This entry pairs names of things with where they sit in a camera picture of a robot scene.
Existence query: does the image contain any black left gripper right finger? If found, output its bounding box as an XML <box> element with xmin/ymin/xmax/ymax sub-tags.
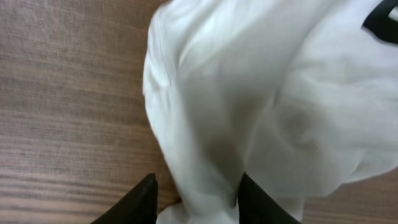
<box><xmin>238</xmin><ymin>173</ymin><xmax>300</xmax><ymax>224</ymax></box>

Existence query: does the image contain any white Puma t-shirt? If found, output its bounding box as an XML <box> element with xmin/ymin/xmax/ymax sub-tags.
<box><xmin>143</xmin><ymin>0</ymin><xmax>397</xmax><ymax>223</ymax></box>

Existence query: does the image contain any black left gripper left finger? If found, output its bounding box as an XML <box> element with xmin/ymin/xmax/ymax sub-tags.
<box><xmin>91</xmin><ymin>174</ymin><xmax>158</xmax><ymax>224</ymax></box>

